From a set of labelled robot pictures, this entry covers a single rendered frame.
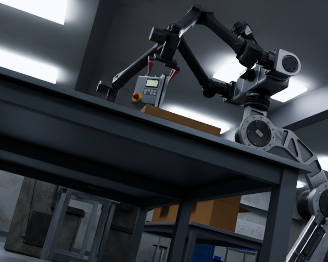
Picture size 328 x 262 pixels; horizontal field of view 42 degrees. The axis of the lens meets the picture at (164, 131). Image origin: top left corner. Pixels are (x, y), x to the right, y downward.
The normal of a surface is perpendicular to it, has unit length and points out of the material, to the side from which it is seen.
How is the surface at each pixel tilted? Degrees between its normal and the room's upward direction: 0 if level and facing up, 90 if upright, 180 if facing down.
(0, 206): 90
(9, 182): 90
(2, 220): 90
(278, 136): 90
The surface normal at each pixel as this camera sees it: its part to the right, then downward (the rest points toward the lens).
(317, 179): 0.28, -0.21
